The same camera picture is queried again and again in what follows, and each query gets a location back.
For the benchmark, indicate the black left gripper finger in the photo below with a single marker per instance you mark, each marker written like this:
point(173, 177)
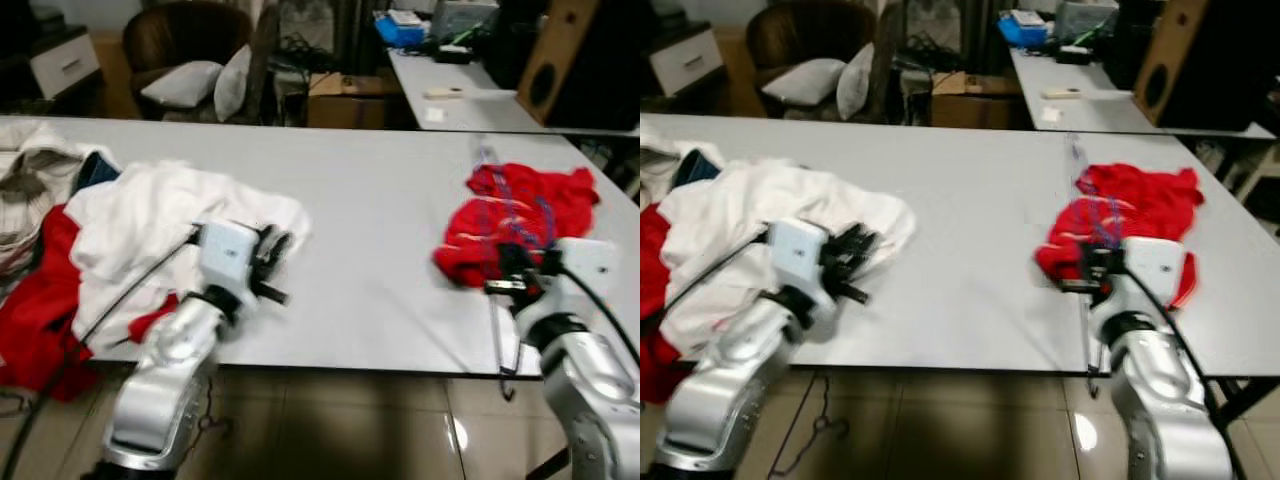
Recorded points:
point(868, 248)
point(268, 243)
point(845, 243)
point(285, 250)

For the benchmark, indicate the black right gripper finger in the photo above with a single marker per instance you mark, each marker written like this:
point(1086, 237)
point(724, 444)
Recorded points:
point(508, 260)
point(1088, 258)
point(1082, 285)
point(505, 286)

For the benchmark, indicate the blue clothes hanger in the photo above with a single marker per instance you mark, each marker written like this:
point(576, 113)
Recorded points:
point(1100, 215)
point(510, 210)

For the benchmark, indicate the red t-shirt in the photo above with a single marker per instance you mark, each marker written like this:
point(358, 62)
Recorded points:
point(540, 200)
point(1140, 195)

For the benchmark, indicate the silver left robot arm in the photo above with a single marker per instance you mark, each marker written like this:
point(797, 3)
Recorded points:
point(725, 390)
point(165, 380)

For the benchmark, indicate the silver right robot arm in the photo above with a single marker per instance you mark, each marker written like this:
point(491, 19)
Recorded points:
point(1160, 400)
point(590, 390)

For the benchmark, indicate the white garment pile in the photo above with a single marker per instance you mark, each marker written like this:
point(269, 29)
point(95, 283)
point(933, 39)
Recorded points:
point(150, 220)
point(760, 210)

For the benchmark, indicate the large white table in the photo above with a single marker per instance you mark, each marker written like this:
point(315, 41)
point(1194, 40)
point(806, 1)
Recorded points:
point(380, 220)
point(980, 230)

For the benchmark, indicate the red garment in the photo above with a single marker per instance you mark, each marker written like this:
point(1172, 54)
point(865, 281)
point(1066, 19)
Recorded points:
point(40, 300)
point(655, 250)

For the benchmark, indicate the narrow white table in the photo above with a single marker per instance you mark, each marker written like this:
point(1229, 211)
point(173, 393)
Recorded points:
point(1100, 112)
point(480, 110)

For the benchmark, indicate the dark blue garment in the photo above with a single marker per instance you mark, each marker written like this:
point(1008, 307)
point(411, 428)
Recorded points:
point(98, 170)
point(708, 168)

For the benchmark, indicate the open brown cardboard box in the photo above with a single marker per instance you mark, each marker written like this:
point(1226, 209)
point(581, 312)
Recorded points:
point(350, 105)
point(975, 105)

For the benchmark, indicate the white pillow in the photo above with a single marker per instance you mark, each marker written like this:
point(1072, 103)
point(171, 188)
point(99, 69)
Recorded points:
point(856, 82)
point(805, 80)
point(185, 85)
point(232, 85)

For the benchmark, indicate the beige striped garment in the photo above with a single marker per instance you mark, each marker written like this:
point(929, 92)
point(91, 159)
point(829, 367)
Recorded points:
point(30, 190)
point(660, 170)

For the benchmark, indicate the small black device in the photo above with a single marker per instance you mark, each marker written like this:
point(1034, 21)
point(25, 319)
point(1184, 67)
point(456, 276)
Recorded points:
point(1075, 54)
point(455, 55)

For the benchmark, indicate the brown wicker chair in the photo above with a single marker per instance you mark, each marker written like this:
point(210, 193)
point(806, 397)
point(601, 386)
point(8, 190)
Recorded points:
point(180, 35)
point(800, 30)

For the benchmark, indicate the blue box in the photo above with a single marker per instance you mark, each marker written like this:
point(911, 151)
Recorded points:
point(400, 32)
point(1022, 32)

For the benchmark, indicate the wooden speaker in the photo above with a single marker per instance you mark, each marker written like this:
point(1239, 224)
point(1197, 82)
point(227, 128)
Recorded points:
point(1180, 30)
point(570, 30)

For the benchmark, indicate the white drawer cabinet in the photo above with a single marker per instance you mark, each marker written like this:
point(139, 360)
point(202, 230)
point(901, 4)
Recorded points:
point(685, 62)
point(65, 65)

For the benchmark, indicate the grey device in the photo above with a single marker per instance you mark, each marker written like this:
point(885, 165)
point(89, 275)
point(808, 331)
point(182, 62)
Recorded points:
point(465, 18)
point(1085, 15)

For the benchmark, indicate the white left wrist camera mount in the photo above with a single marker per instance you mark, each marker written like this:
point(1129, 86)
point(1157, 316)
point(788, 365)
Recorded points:
point(795, 250)
point(225, 250)

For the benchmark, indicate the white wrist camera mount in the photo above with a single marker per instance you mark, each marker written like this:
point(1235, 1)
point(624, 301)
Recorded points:
point(590, 262)
point(1155, 262)
point(795, 250)
point(225, 250)

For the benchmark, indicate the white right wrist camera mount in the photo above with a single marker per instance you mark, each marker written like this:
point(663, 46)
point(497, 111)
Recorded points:
point(590, 262)
point(1155, 262)

